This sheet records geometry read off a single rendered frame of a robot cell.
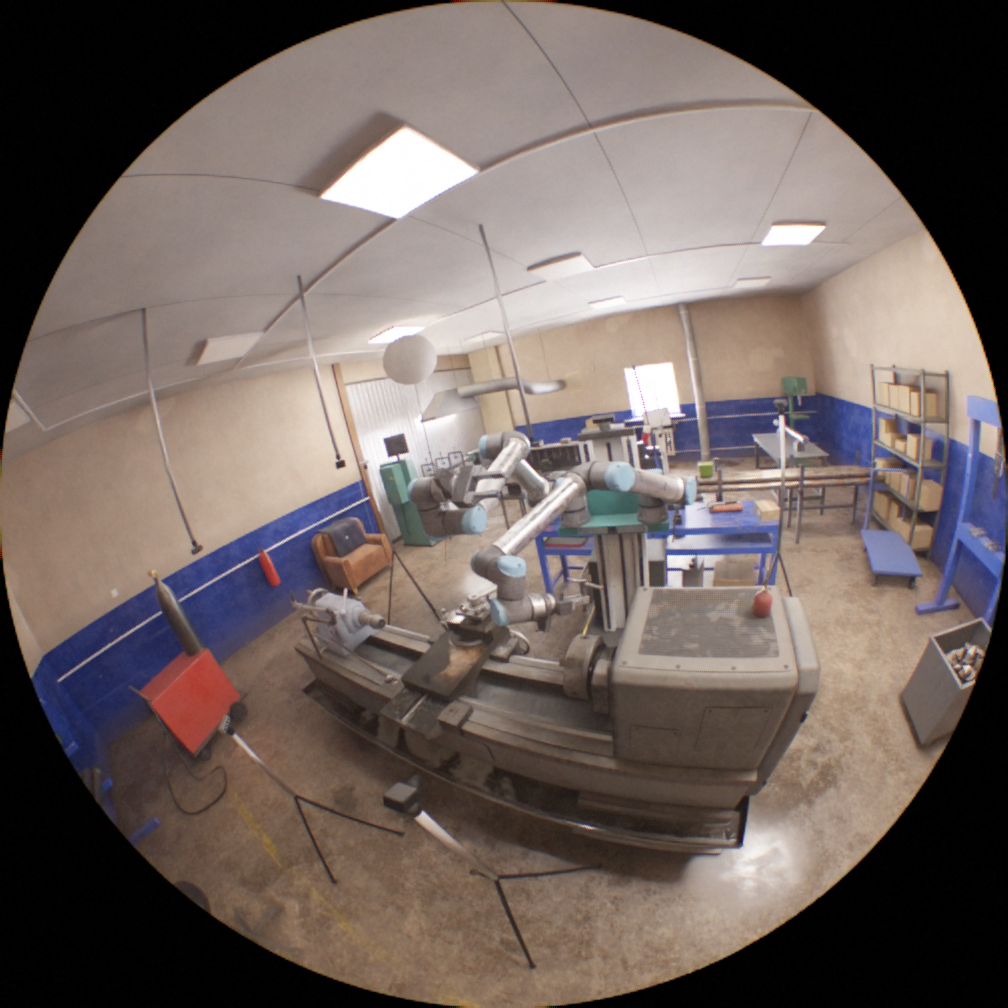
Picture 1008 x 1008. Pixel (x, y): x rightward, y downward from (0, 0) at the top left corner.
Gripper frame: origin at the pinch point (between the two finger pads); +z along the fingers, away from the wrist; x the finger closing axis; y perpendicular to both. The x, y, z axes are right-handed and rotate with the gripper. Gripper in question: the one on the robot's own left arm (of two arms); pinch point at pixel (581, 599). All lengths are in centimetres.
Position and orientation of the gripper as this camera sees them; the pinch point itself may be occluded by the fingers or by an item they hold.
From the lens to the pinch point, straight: 129.4
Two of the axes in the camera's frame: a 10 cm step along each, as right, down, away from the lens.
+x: -4.0, 0.1, 9.2
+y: -0.1, -10.0, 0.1
